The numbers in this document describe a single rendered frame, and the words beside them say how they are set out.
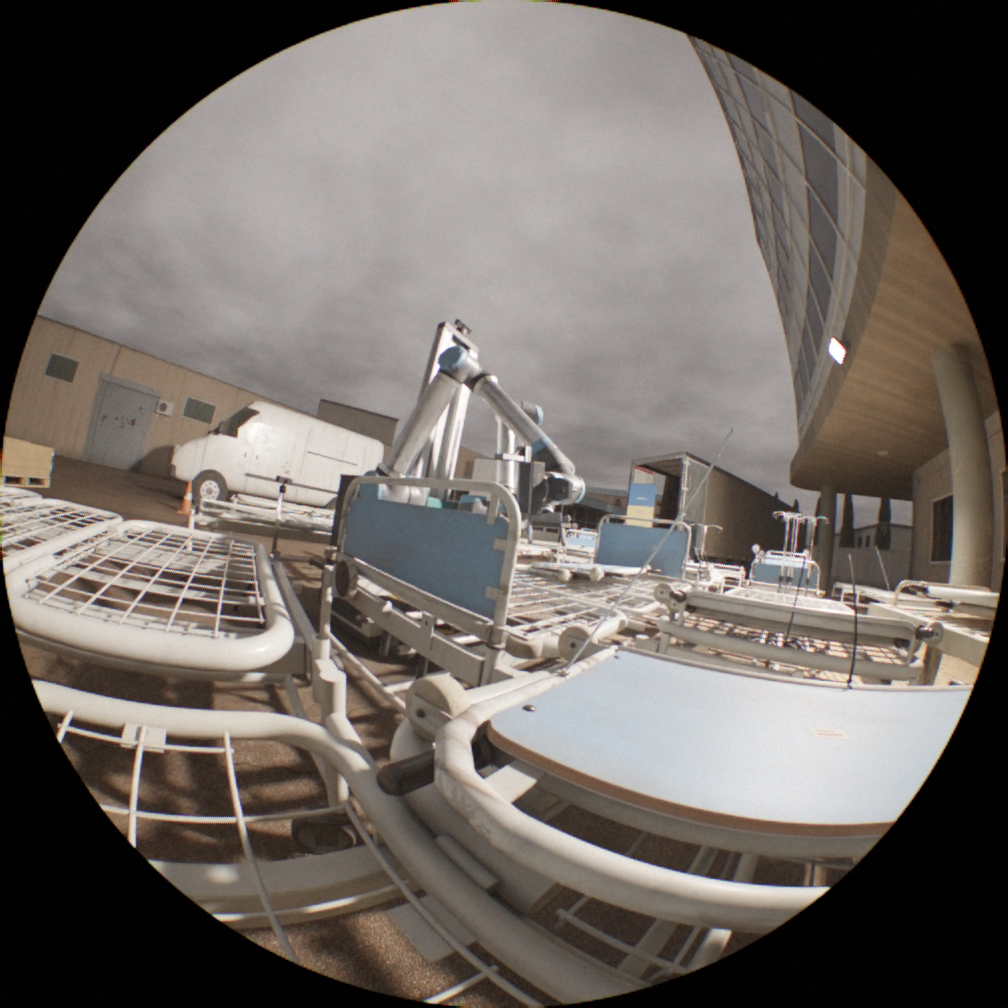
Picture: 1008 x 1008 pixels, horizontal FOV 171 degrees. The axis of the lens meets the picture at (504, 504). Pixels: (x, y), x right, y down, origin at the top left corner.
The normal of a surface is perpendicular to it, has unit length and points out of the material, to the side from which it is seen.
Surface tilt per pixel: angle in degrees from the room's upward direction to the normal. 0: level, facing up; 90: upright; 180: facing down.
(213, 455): 89
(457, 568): 90
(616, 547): 90
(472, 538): 90
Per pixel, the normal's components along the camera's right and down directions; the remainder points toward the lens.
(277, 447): 0.84, 0.07
